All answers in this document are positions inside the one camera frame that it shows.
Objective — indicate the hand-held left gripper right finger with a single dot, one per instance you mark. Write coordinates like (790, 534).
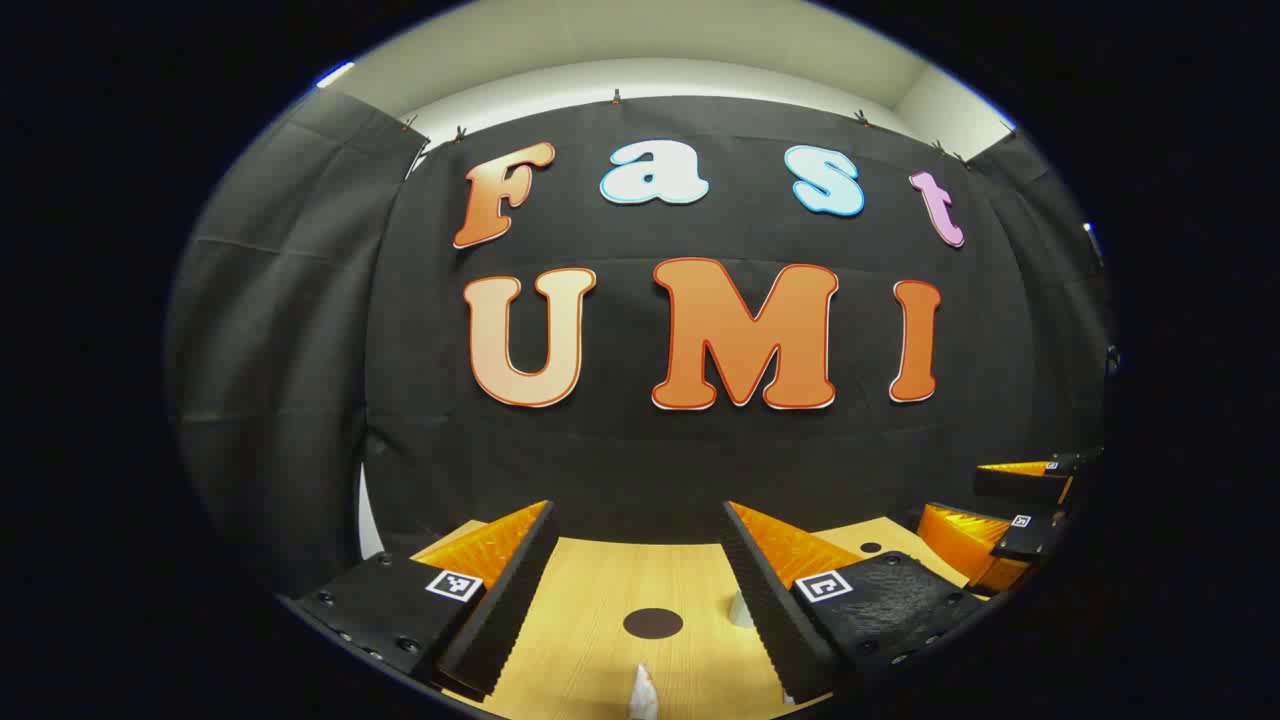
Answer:
(775, 620)

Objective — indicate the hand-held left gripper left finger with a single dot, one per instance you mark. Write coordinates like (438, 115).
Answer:
(505, 610)

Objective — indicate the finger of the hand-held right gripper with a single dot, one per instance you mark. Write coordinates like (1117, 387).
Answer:
(1020, 485)
(1035, 540)

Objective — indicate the dark round coaster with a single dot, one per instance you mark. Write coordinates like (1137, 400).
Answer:
(652, 623)

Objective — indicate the white toothpaste tube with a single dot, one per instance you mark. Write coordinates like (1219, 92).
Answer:
(642, 690)

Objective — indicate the wooden desktop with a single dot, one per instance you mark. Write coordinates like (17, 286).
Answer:
(590, 600)

